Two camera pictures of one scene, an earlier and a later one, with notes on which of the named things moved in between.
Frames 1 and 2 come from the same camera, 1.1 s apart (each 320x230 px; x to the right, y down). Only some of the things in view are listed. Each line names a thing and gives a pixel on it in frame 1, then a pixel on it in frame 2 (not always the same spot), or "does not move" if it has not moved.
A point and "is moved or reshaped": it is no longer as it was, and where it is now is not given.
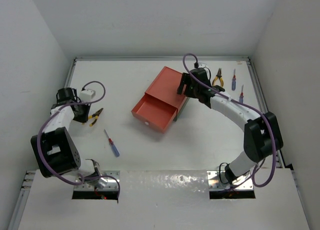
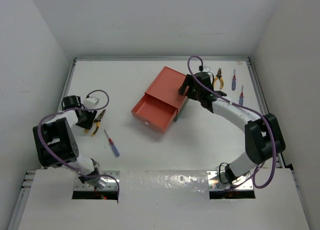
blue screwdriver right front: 241,99 does not move
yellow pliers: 94,115 is moved or reshaped
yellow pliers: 219,75 does not move
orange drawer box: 158,106 does not move
